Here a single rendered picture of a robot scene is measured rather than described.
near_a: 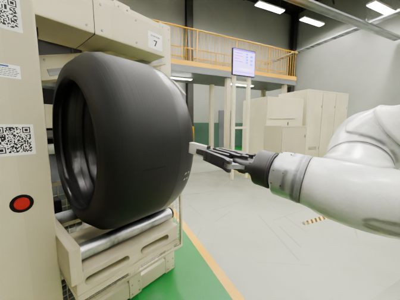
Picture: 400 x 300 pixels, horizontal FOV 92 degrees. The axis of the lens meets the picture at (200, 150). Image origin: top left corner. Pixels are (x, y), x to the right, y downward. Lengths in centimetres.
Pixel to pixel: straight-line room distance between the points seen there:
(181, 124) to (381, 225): 48
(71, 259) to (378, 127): 71
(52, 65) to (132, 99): 61
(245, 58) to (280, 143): 208
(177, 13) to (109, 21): 1043
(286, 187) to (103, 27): 96
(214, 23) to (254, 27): 267
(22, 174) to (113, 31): 71
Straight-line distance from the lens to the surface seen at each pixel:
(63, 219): 93
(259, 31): 1388
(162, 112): 57
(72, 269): 65
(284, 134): 502
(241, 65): 465
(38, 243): 72
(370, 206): 35
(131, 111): 52
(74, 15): 104
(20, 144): 65
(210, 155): 44
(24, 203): 67
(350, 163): 38
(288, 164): 37
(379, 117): 46
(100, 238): 70
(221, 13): 1264
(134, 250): 74
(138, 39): 115
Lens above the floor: 126
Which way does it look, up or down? 7 degrees down
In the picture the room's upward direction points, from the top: straight up
